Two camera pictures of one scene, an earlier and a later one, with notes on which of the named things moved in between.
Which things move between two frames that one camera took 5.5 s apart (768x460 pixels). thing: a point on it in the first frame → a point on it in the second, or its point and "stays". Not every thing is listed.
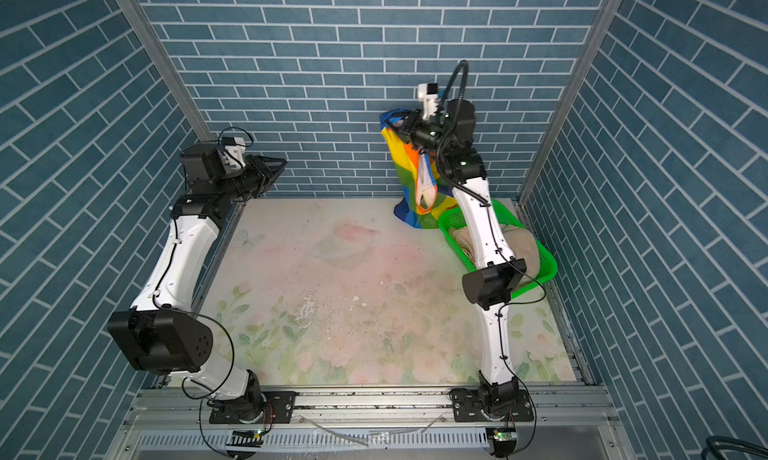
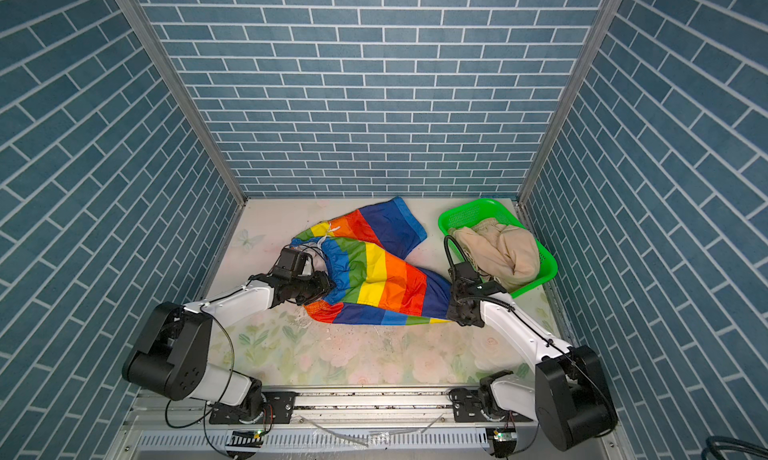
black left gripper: x=258 y=171 → x=322 y=286
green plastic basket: x=504 y=214 stays
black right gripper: x=413 y=125 → x=454 y=298
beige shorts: x=521 y=240 stays
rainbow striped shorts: x=426 y=192 → x=363 y=252
